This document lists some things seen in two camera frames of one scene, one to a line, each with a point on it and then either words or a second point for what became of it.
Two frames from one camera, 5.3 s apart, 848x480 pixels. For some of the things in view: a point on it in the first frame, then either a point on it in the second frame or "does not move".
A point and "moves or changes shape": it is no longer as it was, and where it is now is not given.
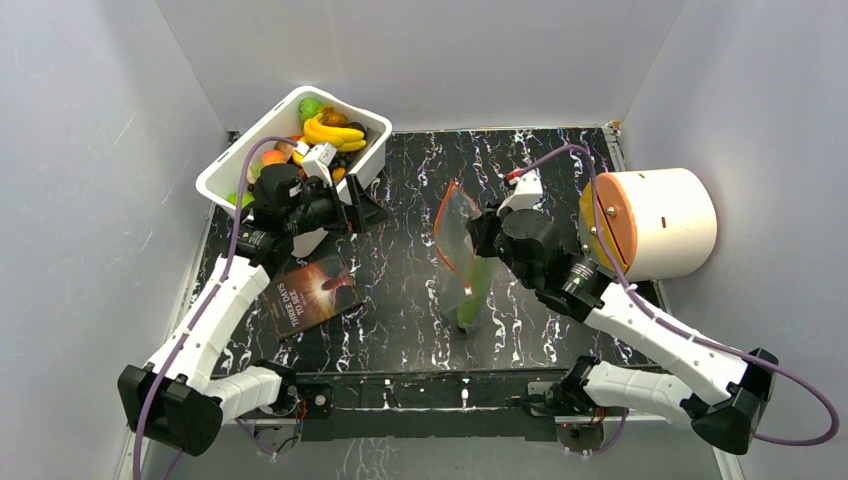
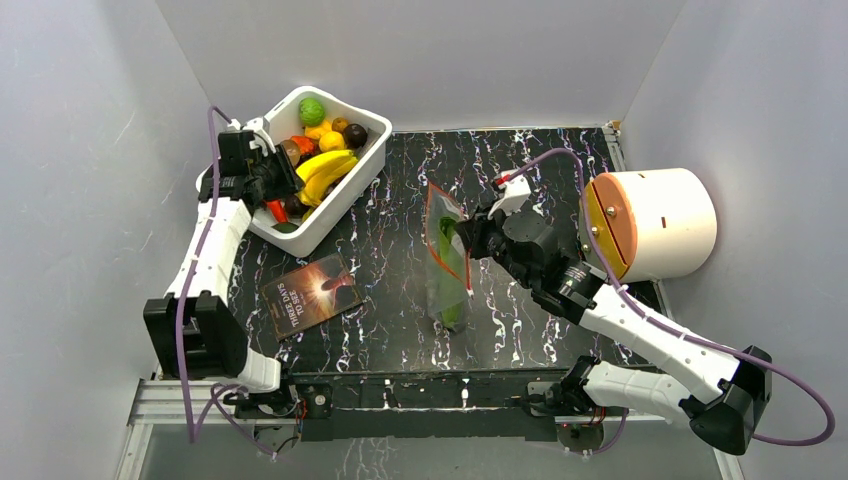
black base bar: [424, 406] does not move
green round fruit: [308, 108] does not move
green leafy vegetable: [470, 310] -> [452, 272]
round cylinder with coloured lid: [657, 223] does not move
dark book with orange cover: [311, 298] does not move
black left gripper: [360, 216] -> [291, 184]
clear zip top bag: [470, 277] moves or changes shape
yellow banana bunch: [316, 131] moves or changes shape
